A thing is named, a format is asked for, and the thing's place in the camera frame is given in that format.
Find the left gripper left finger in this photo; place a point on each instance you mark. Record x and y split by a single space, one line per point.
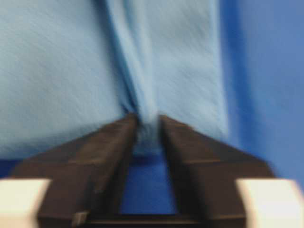
82 177

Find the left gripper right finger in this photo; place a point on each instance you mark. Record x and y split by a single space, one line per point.
204 173

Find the light blue towel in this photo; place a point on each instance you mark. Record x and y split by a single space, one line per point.
67 67

